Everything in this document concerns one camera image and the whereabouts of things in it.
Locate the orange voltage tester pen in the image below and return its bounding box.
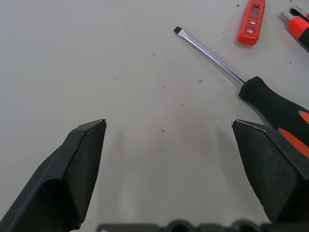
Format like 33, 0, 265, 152
237, 0, 266, 46

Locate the orange black utility knife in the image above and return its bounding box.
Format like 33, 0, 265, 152
281, 5, 309, 53

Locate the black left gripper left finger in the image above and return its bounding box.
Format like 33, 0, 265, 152
0, 118, 108, 232

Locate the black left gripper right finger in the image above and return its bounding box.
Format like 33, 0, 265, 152
231, 118, 309, 224

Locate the flathead screwdriver black orange handle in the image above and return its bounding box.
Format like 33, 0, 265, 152
173, 26, 309, 155

